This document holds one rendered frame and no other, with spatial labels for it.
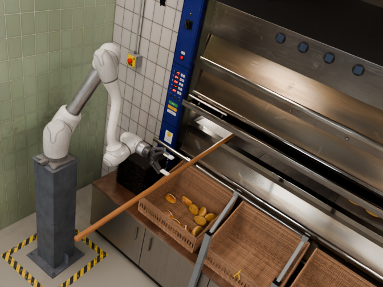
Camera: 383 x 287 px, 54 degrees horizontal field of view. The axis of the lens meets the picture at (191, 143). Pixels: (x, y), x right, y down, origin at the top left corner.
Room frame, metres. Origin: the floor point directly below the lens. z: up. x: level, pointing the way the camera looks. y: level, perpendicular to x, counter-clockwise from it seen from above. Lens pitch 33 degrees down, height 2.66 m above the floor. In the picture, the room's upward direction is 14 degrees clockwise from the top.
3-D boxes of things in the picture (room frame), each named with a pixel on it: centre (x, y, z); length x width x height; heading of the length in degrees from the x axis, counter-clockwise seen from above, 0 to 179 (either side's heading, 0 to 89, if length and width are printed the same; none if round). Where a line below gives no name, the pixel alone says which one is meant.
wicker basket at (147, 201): (2.14, -0.08, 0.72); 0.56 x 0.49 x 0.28; 58
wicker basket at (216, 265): (1.82, -0.60, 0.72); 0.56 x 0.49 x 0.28; 60
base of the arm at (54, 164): (1.93, 0.87, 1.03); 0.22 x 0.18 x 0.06; 152
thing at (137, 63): (2.80, 0.60, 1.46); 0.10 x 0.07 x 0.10; 59
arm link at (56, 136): (1.96, 0.86, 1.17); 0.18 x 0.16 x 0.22; 9
